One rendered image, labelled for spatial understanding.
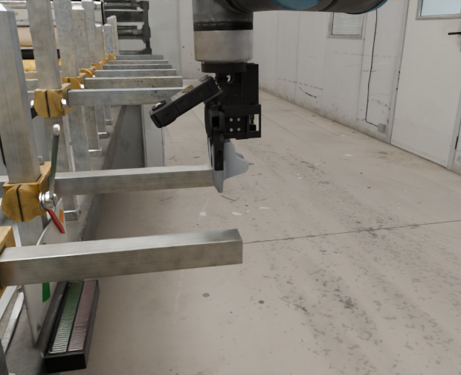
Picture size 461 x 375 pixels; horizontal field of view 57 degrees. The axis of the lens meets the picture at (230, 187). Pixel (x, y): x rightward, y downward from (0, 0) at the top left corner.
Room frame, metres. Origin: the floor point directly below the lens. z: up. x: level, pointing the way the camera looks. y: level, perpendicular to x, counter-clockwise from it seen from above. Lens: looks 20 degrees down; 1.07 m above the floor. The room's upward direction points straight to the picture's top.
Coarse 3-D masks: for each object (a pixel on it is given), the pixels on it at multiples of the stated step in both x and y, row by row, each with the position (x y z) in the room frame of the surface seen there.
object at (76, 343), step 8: (88, 288) 0.56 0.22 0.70; (88, 296) 0.54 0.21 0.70; (80, 304) 0.52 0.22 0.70; (88, 304) 0.52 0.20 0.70; (80, 312) 0.50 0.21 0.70; (88, 312) 0.50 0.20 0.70; (80, 320) 0.48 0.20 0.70; (80, 328) 0.46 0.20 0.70; (72, 336) 0.45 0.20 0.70; (80, 336) 0.45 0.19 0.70; (72, 344) 0.43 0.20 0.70; (80, 344) 0.43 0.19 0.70
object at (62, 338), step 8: (72, 288) 0.56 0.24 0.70; (80, 288) 0.56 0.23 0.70; (72, 296) 0.54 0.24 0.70; (72, 304) 0.52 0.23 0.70; (64, 312) 0.50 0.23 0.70; (72, 312) 0.50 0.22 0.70; (64, 320) 0.48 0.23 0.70; (72, 320) 0.48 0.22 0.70; (64, 328) 0.46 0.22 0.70; (56, 336) 0.45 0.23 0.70; (64, 336) 0.45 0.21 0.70; (56, 344) 0.43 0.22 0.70; (64, 344) 0.43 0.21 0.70; (56, 352) 0.42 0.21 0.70; (64, 352) 0.42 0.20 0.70
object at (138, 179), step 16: (0, 176) 0.62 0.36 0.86; (64, 176) 0.62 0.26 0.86; (80, 176) 0.62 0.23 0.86; (96, 176) 0.63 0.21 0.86; (112, 176) 0.63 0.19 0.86; (128, 176) 0.64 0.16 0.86; (144, 176) 0.64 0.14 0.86; (160, 176) 0.65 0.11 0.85; (176, 176) 0.65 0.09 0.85; (192, 176) 0.66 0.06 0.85; (208, 176) 0.66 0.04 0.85; (0, 192) 0.60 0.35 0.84; (64, 192) 0.62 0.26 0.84; (80, 192) 0.62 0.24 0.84; (96, 192) 0.63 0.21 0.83; (112, 192) 0.63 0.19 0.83
